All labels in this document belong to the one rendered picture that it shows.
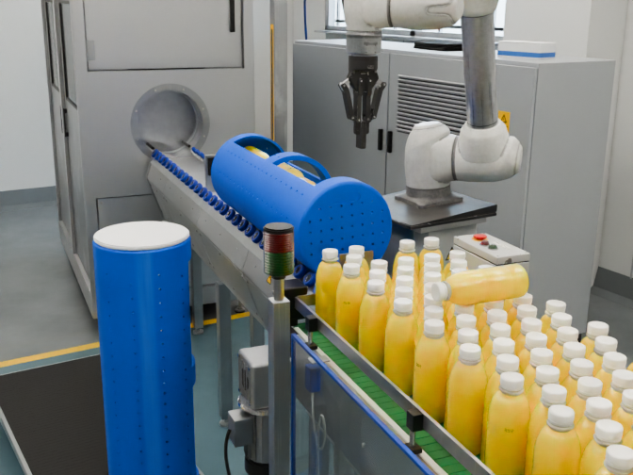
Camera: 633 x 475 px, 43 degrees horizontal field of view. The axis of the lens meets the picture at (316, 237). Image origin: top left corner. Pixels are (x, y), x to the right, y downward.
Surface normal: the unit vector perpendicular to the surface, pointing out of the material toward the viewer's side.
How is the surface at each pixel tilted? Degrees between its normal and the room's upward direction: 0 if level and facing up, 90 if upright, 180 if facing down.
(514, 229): 90
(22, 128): 90
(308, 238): 90
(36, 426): 0
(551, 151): 90
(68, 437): 0
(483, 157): 105
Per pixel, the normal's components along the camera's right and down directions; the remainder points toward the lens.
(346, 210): 0.39, 0.26
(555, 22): -0.86, 0.14
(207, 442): 0.01, -0.96
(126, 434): -0.33, 0.26
